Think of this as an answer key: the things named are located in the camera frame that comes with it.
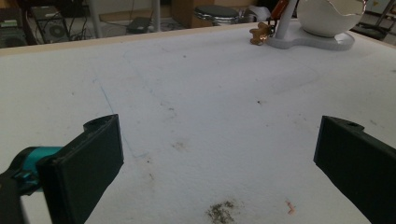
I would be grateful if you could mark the white key stand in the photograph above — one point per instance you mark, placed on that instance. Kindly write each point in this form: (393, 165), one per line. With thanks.
(299, 39)

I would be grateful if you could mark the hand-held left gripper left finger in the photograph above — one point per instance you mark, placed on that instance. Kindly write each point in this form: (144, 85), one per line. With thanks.
(84, 168)

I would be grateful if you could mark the brown cardboard box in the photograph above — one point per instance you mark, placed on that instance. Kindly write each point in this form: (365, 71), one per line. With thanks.
(183, 12)

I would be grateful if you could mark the white eggshell-shaped bowl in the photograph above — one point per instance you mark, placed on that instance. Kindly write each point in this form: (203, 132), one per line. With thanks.
(330, 18)

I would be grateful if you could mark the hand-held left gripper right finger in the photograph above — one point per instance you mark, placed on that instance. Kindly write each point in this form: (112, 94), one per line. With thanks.
(361, 165)

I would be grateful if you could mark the flat black device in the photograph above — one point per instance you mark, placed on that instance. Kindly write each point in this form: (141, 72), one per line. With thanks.
(140, 25)

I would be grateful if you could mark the white stand leg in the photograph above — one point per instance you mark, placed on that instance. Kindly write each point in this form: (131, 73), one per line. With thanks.
(94, 18)
(155, 15)

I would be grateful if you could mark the black round stool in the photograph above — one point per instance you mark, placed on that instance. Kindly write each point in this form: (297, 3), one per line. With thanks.
(216, 13)

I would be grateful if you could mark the black computer tower green label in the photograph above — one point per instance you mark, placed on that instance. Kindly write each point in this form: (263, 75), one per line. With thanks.
(12, 35)

